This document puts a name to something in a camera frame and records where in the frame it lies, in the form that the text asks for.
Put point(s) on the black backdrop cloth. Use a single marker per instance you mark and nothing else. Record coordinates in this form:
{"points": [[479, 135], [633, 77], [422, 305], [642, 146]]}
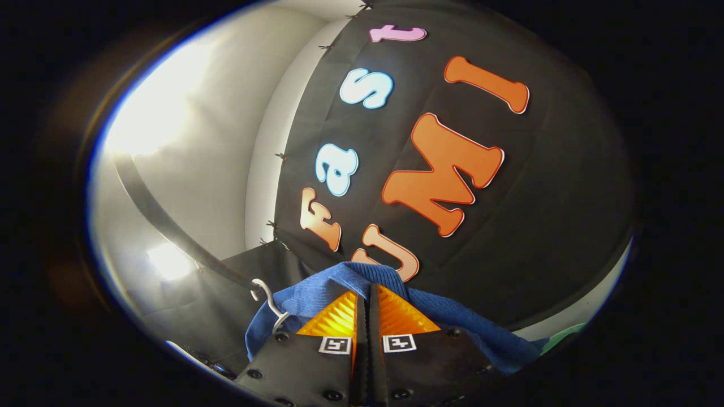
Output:
{"points": [[554, 198]]}

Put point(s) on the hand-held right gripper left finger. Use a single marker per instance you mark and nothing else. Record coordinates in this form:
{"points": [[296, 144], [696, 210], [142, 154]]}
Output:
{"points": [[305, 367]]}

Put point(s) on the row of black cloth clips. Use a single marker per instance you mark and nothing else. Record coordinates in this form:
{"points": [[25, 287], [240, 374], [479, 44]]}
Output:
{"points": [[281, 155]]}

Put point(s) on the white plastic hanger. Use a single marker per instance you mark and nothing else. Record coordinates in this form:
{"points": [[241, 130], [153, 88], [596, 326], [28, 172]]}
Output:
{"points": [[270, 302]]}

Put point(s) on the black metal clothes rack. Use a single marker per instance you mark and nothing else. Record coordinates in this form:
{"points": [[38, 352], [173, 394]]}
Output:
{"points": [[169, 226]]}

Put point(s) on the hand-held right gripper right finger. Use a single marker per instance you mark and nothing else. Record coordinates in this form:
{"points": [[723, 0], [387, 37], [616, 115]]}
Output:
{"points": [[435, 367]]}

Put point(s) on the ceiling light strip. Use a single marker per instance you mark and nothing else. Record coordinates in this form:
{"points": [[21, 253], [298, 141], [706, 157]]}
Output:
{"points": [[168, 261]]}

